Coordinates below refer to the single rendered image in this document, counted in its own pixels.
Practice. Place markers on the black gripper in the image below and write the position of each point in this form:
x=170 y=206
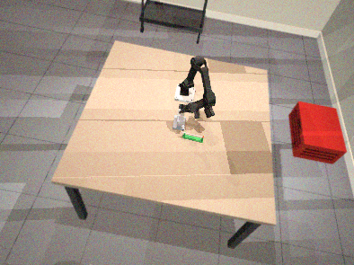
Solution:
x=190 y=107

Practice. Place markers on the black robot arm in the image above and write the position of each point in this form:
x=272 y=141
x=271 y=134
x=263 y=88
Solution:
x=209 y=98

